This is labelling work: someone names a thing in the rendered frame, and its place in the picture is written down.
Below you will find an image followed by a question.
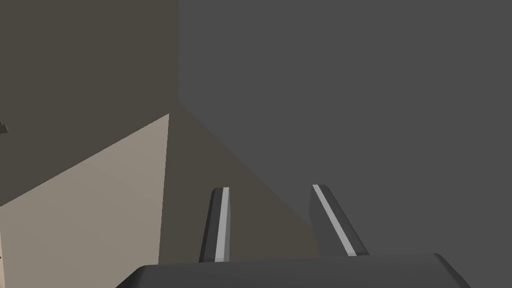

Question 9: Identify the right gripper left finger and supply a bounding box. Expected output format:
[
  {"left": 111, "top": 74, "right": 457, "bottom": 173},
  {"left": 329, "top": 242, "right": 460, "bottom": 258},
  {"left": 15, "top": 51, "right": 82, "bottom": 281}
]
[{"left": 198, "top": 186, "right": 232, "bottom": 264}]

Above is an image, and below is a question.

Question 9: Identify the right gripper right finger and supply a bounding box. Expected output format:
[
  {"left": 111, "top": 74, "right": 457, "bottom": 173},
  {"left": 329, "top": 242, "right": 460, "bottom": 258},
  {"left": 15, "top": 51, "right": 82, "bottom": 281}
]
[{"left": 307, "top": 184, "right": 370, "bottom": 258}]

